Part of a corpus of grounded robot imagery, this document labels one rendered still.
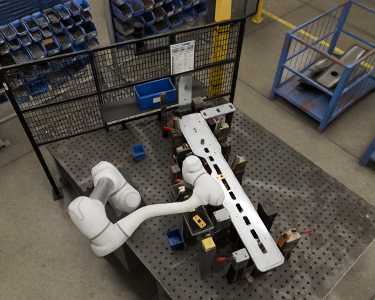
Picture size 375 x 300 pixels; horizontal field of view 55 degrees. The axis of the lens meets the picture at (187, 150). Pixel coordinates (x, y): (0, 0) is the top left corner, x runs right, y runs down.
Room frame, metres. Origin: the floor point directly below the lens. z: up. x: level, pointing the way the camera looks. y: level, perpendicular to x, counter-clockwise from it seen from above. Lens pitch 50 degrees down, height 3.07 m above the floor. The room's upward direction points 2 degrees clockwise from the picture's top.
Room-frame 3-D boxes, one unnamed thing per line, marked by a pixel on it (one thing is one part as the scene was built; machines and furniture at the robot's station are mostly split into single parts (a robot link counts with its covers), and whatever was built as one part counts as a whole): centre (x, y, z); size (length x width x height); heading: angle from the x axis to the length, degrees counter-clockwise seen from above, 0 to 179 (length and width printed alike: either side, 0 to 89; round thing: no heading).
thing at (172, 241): (1.12, 0.07, 0.74); 0.11 x 0.10 x 0.09; 23
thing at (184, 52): (2.46, 0.06, 1.30); 0.23 x 0.02 x 0.31; 113
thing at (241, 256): (0.88, -0.33, 0.88); 0.11 x 0.10 x 0.36; 113
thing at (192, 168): (1.13, -0.04, 1.54); 0.13 x 0.11 x 0.16; 40
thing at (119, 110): (2.23, 0.29, 1.01); 0.90 x 0.22 x 0.03; 113
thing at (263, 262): (1.47, -0.26, 1.00); 1.38 x 0.22 x 0.02; 23
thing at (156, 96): (2.23, 0.28, 1.10); 0.30 x 0.17 x 0.13; 114
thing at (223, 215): (1.12, -0.23, 0.90); 0.13 x 0.10 x 0.41; 113
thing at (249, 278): (0.91, -0.50, 0.84); 0.18 x 0.06 x 0.29; 113
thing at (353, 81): (3.54, -1.74, 0.47); 1.20 x 0.80 x 0.95; 132
